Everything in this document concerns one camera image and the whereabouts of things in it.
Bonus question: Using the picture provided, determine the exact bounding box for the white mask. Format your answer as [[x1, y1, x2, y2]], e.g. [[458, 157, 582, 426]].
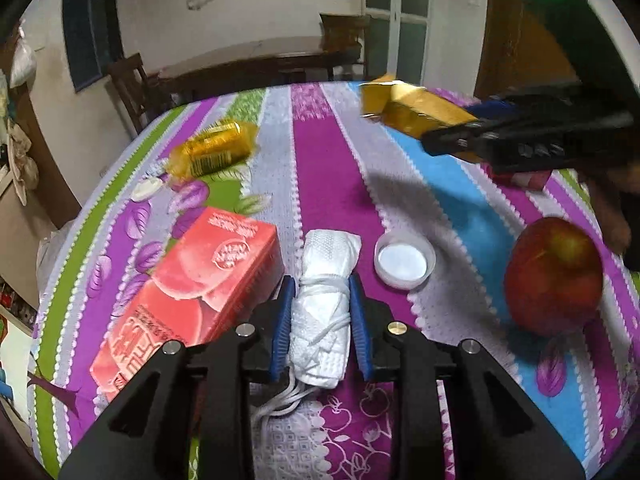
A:
[[249, 227, 362, 428]]

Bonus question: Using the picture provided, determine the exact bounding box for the yellow gold foil box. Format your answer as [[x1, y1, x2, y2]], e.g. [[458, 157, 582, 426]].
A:
[[359, 75, 475, 139]]

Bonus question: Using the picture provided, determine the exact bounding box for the person's right hand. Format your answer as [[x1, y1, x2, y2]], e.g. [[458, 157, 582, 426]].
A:
[[578, 162, 639, 256]]

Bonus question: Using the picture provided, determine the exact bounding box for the red and white carton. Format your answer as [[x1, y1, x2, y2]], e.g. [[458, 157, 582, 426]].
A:
[[487, 167, 552, 192]]

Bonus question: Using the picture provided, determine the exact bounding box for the white round lid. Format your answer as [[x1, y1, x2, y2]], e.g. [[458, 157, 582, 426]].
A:
[[373, 230, 437, 290]]

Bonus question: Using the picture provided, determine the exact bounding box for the brown wooden door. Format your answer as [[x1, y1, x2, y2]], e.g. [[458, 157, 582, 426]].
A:
[[474, 0, 577, 99]]

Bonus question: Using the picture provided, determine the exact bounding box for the large red tissue box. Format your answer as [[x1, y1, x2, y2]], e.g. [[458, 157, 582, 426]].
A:
[[90, 207, 284, 400]]

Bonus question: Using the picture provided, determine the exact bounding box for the colourful striped tablecloth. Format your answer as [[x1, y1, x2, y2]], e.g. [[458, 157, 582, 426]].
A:
[[27, 82, 639, 479]]

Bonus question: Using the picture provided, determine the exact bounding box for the red apple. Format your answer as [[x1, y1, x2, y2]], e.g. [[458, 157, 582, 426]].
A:
[[503, 217, 603, 337]]

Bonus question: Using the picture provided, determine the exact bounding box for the white glass double door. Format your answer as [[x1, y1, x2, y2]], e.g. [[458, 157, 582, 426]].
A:
[[363, 0, 430, 84]]

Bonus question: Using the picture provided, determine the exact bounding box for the right wooden chair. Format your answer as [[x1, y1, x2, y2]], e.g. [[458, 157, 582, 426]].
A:
[[320, 13, 371, 79]]

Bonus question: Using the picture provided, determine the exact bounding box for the wooden chair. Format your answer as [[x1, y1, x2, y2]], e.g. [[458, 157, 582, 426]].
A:
[[320, 13, 371, 79], [107, 53, 174, 133]]

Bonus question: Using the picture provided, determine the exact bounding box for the yellow snack packet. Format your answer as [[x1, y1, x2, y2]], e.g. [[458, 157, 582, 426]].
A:
[[165, 118, 258, 181]]

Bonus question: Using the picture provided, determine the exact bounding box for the dark round dining table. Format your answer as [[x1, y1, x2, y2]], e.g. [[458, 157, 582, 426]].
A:
[[150, 36, 362, 102]]

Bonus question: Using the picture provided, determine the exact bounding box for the left wooden chair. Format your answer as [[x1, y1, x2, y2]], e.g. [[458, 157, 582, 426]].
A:
[[107, 53, 174, 133]]

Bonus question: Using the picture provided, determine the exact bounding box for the dark window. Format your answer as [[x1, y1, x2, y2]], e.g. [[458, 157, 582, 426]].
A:
[[62, 0, 124, 92]]

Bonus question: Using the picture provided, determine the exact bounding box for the hanging white plastic bag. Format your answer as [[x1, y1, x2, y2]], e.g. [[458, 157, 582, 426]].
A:
[[10, 29, 37, 89]]

